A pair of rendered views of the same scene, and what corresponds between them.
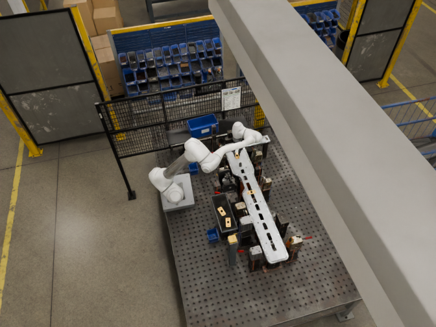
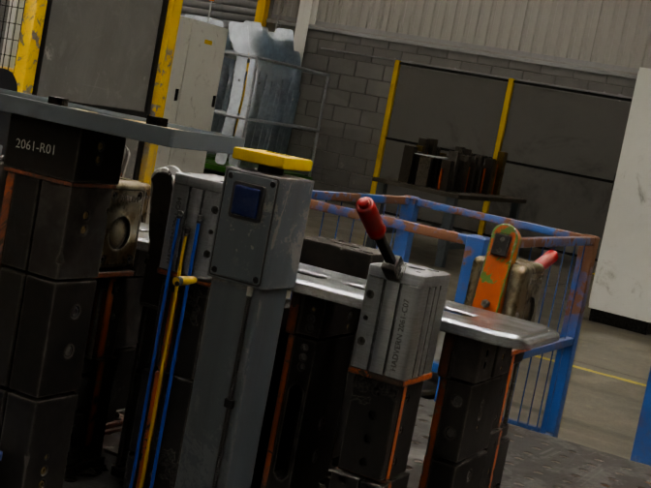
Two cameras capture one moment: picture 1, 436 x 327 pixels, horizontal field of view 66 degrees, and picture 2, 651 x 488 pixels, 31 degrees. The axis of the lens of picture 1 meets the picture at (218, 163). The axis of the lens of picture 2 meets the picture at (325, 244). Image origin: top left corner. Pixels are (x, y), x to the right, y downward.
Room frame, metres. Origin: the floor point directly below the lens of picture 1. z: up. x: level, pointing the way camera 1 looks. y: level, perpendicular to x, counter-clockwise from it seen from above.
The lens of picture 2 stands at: (0.46, 0.77, 1.21)
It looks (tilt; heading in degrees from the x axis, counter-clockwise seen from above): 6 degrees down; 310
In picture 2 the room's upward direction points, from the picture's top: 11 degrees clockwise
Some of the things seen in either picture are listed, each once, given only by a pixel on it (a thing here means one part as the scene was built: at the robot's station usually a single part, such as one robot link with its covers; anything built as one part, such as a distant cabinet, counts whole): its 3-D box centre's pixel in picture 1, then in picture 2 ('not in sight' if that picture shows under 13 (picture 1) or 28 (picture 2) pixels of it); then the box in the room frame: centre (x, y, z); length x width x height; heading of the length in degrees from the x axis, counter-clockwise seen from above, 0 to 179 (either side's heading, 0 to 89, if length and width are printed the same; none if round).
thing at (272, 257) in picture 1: (252, 194); (93, 220); (1.81, -0.32, 1.00); 1.38 x 0.22 x 0.02; 14
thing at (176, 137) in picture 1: (207, 130); not in sight; (2.65, 0.10, 1.02); 0.90 x 0.22 x 0.03; 104
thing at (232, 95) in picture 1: (231, 98); not in sight; (2.84, -0.16, 1.30); 0.23 x 0.02 x 0.31; 104
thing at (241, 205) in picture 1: (240, 216); (85, 323); (1.63, -0.19, 0.89); 0.13 x 0.11 x 0.38; 104
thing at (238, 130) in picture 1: (239, 130); not in sight; (2.27, -0.21, 1.39); 0.13 x 0.11 x 0.16; 62
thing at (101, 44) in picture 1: (94, 56); not in sight; (4.97, 1.98, 0.52); 1.21 x 0.81 x 1.05; 17
